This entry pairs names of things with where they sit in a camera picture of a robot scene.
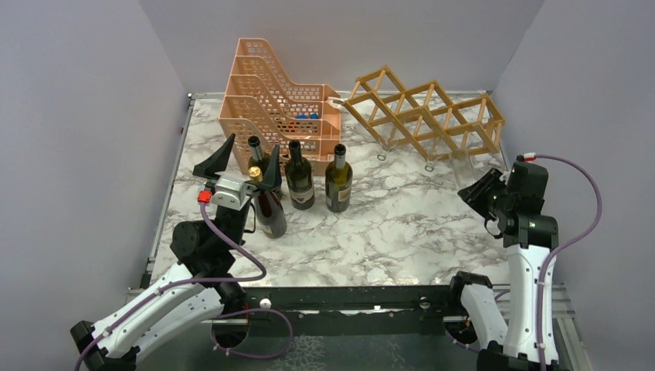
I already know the dark bottle brown label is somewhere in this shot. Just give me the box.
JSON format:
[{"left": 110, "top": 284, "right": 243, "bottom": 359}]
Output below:
[{"left": 248, "top": 135, "right": 283, "bottom": 200}]

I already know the dark green wine bottle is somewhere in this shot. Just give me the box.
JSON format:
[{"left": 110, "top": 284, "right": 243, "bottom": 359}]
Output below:
[{"left": 284, "top": 140, "right": 315, "bottom": 210}]

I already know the red bottle gold cap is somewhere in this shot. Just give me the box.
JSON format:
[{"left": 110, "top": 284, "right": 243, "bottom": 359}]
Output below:
[{"left": 249, "top": 165, "right": 287, "bottom": 239}]

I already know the green bottle silver cap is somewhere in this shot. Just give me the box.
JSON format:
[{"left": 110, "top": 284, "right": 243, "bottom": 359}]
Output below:
[{"left": 325, "top": 144, "right": 353, "bottom": 213}]

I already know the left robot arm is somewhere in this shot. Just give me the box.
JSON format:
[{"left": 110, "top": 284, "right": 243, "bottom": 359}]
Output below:
[{"left": 70, "top": 134, "right": 280, "bottom": 370}]

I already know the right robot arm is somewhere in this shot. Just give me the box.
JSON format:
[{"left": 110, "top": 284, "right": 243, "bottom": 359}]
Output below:
[{"left": 445, "top": 161, "right": 560, "bottom": 370}]

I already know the wooden wine rack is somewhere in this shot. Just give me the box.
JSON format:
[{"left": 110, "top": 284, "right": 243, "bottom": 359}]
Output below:
[{"left": 341, "top": 65, "right": 505, "bottom": 162}]

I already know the peach plastic file organizer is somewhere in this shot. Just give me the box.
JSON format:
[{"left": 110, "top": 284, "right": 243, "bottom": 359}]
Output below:
[{"left": 219, "top": 38, "right": 341, "bottom": 176}]

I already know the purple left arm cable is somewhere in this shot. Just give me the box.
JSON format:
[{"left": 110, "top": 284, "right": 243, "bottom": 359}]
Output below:
[{"left": 73, "top": 202, "right": 268, "bottom": 371}]

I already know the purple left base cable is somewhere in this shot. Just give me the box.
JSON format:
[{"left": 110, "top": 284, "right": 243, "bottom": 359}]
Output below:
[{"left": 210, "top": 307, "right": 294, "bottom": 360}]

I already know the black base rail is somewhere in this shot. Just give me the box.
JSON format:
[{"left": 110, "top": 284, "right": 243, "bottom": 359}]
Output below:
[{"left": 192, "top": 284, "right": 497, "bottom": 339}]

